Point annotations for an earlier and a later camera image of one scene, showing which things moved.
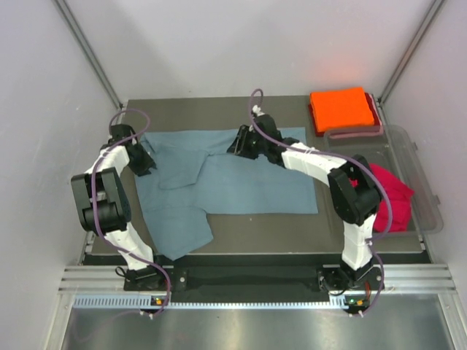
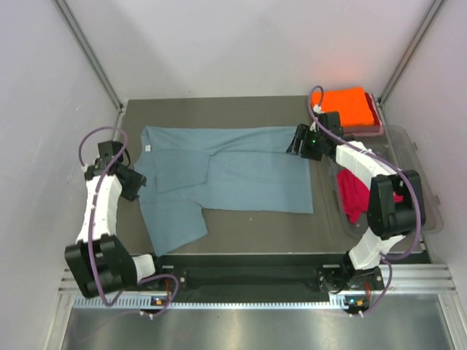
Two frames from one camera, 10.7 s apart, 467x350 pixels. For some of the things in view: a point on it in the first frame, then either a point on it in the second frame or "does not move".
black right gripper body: (249, 146) to (311, 146)
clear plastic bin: (387, 146) does not move
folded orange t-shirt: (338, 109) does not move
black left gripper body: (141, 162) to (132, 184)
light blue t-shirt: (195, 176) does not move
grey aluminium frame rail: (406, 278) does not move
